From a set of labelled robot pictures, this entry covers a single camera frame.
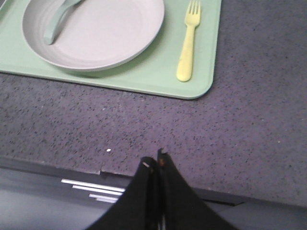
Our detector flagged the light green plastic tray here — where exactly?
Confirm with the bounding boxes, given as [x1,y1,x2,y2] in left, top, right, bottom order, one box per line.
[0,0,222,99]

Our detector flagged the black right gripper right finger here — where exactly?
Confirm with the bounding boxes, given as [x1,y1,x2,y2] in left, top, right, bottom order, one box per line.
[157,149,232,230]

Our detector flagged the yellow plastic fork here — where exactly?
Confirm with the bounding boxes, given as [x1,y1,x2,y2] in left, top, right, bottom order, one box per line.
[177,0,201,82]

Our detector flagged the beige round plate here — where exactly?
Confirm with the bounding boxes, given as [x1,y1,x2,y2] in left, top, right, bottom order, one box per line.
[22,0,165,71]

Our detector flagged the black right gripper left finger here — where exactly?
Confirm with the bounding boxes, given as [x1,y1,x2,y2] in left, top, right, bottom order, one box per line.
[87,157,157,230]

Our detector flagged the pale green plastic spoon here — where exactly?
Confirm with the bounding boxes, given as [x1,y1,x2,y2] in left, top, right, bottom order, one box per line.
[43,0,81,45]

